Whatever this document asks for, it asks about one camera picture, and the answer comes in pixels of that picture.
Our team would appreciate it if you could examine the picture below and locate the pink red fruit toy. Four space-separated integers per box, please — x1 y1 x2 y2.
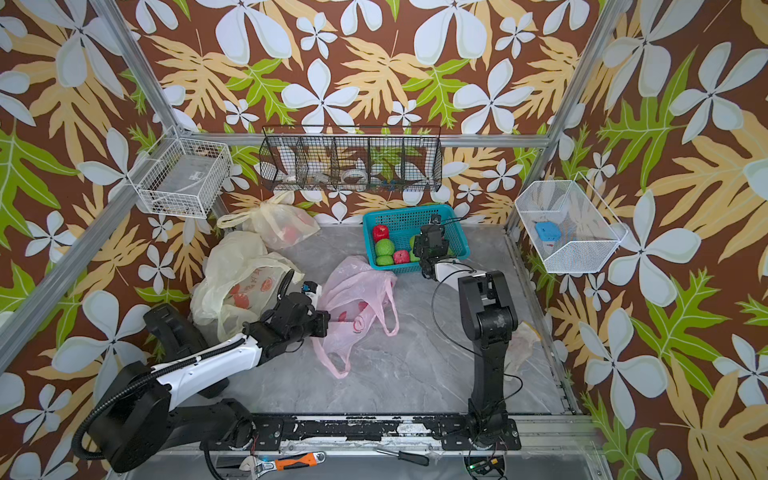
392 250 412 265

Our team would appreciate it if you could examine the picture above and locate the white wire basket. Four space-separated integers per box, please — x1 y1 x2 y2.
515 174 629 275
129 127 233 219

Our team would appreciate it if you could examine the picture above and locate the black wire basket rear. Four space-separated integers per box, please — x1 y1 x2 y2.
255 125 444 193

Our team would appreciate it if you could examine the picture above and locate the yellow plastic bag with fruit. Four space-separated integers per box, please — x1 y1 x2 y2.
191 231 304 342

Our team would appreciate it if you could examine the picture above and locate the blue object in basket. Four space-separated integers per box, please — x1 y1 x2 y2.
535 221 562 243

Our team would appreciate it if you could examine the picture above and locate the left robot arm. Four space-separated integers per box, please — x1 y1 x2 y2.
71 271 330 473

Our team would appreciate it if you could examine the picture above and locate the red apple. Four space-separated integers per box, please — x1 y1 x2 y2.
372 225 390 243

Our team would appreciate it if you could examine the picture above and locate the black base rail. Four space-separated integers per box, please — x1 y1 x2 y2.
214 413 522 452

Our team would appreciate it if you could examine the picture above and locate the pink plastic bag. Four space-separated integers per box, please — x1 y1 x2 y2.
312 255 400 379

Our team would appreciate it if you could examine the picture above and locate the white wire basket right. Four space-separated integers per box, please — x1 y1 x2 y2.
515 174 629 275

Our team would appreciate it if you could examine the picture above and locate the black handled screwdriver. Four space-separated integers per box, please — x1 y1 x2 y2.
374 448 430 467

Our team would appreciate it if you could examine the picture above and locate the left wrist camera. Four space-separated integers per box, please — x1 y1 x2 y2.
301 281 322 308

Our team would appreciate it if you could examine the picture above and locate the small green fruit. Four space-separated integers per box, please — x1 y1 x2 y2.
376 255 395 266

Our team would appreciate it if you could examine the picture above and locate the pale yellow bag at back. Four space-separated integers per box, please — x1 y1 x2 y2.
216 191 320 250

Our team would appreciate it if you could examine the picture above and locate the teal plastic basket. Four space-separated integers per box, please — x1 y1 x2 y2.
363 204 470 275

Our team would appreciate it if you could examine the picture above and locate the orange adjustable wrench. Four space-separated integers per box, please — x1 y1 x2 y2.
239 451 326 479

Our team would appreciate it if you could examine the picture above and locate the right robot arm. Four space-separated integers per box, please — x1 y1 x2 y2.
413 214 521 450

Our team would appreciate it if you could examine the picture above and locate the white wire basket left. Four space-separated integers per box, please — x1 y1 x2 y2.
129 127 233 219

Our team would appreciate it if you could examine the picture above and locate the green cabbage toy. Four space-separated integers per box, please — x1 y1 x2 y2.
374 238 396 257

